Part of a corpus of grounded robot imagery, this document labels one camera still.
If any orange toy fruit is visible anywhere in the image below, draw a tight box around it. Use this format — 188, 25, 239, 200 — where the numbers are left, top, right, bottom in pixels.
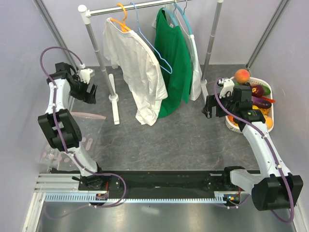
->
227, 115, 239, 127

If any dark red mangosteen toy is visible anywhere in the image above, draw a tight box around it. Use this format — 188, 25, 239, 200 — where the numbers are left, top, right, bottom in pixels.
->
251, 85, 265, 98

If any orange hanger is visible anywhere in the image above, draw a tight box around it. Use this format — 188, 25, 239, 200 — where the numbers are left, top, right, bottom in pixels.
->
110, 3, 131, 32

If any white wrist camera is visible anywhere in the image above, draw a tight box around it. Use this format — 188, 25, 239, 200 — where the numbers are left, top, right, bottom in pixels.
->
217, 78, 235, 99
78, 63, 95, 84

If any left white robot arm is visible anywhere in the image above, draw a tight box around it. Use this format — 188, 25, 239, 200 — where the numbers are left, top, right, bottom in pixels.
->
38, 62, 110, 191

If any white t-shirt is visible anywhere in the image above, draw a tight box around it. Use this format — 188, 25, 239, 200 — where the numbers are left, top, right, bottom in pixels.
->
103, 18, 168, 126

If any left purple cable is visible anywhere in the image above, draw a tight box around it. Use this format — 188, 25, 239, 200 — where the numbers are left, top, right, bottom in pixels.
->
40, 46, 129, 220

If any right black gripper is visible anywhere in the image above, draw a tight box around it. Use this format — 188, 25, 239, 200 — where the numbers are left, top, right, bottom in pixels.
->
201, 90, 238, 118

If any slotted cable duct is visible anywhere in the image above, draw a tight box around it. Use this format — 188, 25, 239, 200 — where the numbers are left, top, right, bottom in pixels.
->
44, 192, 228, 203

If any left aluminium frame post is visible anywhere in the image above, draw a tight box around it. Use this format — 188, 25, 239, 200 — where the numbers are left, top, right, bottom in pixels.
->
32, 0, 79, 71

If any peach toy fruit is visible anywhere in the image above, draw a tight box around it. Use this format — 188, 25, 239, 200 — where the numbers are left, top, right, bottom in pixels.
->
234, 69, 250, 84

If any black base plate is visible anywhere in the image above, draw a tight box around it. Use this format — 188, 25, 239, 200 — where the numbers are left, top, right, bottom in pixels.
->
78, 169, 264, 200

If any light blue wire hanger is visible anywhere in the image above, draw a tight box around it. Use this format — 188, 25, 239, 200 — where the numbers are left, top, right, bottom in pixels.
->
130, 2, 173, 74

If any white tank top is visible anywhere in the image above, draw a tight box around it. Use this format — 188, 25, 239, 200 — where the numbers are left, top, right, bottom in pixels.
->
163, 9, 202, 101

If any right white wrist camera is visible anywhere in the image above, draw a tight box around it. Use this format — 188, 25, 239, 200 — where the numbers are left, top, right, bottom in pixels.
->
217, 78, 235, 99

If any silver clothes rack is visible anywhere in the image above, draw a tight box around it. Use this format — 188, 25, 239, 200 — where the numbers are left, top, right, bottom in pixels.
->
78, 0, 223, 125

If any green t-shirt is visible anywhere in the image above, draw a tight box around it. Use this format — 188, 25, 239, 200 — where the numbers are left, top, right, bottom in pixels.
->
154, 8, 192, 118

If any purple eggplant toy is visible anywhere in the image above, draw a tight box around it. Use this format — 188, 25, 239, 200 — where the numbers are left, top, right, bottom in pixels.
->
252, 96, 272, 109

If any right aluminium frame post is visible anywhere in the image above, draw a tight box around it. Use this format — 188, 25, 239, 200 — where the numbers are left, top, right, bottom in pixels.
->
245, 0, 290, 70

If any clear pink-dotted zip bag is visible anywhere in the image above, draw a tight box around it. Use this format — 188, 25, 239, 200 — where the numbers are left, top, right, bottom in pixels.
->
38, 109, 106, 171

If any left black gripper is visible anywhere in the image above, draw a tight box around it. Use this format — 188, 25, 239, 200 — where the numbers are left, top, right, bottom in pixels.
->
69, 76, 97, 105

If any yellow-orange mango toy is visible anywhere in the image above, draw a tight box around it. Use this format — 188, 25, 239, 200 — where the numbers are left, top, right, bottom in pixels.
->
264, 115, 274, 131

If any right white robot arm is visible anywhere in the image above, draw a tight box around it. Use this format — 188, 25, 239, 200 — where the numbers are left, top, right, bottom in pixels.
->
202, 82, 303, 211

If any aluminium frame post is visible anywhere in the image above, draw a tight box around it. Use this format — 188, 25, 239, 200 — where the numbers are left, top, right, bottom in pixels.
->
245, 0, 290, 70
32, 0, 79, 71

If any red chili pepper toy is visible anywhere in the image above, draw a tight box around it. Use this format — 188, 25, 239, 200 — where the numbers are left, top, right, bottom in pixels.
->
261, 97, 276, 103

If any white fruit basket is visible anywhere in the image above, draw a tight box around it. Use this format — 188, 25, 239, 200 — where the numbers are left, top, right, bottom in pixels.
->
225, 76, 276, 134

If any teal padded hanger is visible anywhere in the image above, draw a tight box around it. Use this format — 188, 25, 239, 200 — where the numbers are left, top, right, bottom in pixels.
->
164, 3, 193, 36

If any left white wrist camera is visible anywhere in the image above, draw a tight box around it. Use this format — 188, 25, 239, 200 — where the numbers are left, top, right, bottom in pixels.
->
78, 63, 95, 84

